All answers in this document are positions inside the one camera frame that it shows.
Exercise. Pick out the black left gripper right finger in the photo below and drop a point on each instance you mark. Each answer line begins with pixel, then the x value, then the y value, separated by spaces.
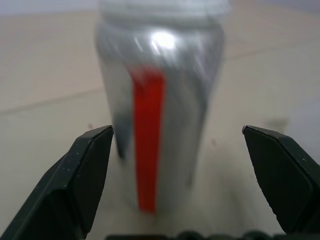
pixel 287 182

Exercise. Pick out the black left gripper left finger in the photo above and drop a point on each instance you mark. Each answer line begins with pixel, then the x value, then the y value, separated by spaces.
pixel 62 187

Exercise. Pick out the silver can with red stripe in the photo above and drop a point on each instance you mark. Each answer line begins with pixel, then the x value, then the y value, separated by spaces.
pixel 180 100

